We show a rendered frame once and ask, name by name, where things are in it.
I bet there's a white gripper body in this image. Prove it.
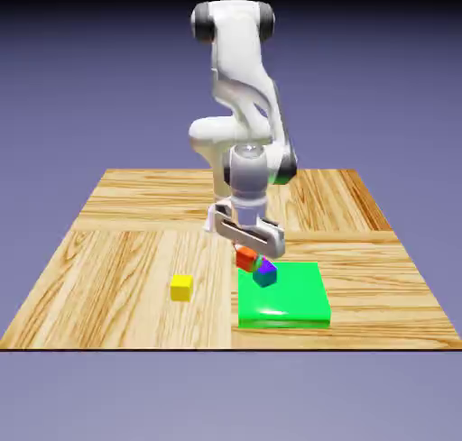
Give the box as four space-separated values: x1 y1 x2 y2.
213 203 287 260

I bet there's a small red cube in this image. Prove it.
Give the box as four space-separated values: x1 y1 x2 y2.
235 244 260 273

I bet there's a small purple cube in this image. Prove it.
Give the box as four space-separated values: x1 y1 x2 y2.
252 256 278 289

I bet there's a small yellow cube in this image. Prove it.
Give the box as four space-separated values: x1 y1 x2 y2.
170 274 194 302

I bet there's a large green box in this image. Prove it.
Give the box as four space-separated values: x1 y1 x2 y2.
237 261 332 329

